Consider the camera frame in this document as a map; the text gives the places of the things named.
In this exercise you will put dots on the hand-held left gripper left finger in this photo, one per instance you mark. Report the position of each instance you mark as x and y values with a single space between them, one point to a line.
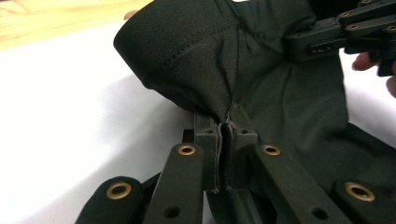
210 155

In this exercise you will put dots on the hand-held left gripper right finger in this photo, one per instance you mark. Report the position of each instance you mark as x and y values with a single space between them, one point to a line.
238 137

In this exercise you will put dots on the black shorts with blue stripes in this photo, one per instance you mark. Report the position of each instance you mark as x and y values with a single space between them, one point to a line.
186 56

